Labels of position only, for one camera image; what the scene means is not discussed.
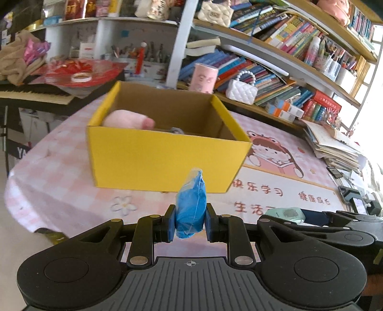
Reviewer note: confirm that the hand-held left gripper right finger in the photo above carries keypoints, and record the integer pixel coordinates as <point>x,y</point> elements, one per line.
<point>211,224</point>

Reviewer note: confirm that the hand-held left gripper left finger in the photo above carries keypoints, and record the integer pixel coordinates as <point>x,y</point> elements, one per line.
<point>170,224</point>

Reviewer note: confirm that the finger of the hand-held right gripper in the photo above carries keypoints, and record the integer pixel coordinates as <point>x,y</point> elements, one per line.
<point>314,217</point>
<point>344,236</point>

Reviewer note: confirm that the blue plastic packet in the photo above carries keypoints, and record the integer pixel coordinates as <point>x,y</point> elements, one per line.
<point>191,209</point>

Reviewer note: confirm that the mint green correction tape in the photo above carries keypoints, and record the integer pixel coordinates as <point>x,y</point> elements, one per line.
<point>284,213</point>

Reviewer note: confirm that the yellow cardboard box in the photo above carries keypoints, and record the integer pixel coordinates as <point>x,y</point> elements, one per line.
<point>155,161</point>

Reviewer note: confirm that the dark grey toy car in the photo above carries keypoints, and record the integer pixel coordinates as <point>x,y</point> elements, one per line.
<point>176,130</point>

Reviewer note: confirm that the pink plush toy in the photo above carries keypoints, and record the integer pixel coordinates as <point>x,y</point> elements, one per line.
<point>125,119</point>

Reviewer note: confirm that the small black device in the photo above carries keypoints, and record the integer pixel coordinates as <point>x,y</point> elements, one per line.
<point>335,172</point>

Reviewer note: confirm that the stack of papers and booklets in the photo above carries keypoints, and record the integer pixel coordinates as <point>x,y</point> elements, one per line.
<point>332,146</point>

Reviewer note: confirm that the white orange small box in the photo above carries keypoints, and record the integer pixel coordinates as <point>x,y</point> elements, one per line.
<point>296,113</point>
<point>276,110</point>

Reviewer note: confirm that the red book box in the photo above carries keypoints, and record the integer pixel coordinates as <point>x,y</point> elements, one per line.
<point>321,104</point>

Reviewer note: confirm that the pink printed desk mat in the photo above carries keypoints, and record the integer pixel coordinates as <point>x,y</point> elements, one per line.
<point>59,179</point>

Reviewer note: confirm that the row of colourful books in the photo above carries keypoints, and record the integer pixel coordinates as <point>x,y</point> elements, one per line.
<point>269,80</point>

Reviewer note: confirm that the pink cylinder container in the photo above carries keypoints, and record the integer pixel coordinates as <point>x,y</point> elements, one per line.
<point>203,78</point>

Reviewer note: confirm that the white desk organiser with pens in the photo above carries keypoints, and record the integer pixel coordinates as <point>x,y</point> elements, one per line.
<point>338,70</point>

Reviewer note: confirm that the pen holder with pens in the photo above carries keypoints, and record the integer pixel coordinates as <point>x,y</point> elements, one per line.
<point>155,67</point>

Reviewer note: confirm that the white pink bottle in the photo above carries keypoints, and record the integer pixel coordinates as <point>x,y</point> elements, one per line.
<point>311,50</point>

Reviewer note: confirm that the red pen-shaped tube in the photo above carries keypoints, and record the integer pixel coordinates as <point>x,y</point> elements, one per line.
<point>140,59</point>

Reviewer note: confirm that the white tape roll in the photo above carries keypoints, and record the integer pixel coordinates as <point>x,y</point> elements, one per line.
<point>80,77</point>

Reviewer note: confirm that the red paper decorations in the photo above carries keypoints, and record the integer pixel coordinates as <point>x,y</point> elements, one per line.
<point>89,67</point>

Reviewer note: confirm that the cream thick book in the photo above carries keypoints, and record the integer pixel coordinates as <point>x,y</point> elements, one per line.
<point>200,46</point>

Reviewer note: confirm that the white wooden bookshelf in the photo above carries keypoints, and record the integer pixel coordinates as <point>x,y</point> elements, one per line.
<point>179,44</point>

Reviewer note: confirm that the black keyboard stand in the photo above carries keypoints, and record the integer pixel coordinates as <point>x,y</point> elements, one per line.
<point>12,134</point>

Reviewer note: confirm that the shelf row of mixed books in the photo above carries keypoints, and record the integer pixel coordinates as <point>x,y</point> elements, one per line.
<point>284,30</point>

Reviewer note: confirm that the black piano keyboard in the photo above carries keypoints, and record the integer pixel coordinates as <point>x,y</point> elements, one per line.
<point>30,94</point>

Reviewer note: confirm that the white red-label carton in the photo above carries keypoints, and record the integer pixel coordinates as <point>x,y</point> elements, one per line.
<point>87,50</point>

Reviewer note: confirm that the row of slim books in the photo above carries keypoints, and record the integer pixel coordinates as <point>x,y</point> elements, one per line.
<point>360,24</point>

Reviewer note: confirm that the pink plush bag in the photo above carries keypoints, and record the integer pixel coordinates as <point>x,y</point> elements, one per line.
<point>333,9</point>

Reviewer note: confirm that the cream quilted handbag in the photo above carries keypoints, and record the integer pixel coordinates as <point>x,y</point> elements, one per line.
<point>215,13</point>

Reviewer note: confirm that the cream printed bag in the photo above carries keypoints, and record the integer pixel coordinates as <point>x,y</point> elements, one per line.
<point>149,9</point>

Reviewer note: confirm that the pink foil packet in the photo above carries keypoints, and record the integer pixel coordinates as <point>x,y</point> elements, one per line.
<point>36,50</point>

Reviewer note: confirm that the beige cloth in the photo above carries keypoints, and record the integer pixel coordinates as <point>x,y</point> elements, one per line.
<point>15,62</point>

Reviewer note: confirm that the red patterned packets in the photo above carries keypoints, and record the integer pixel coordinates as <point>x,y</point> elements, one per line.
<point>89,7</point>

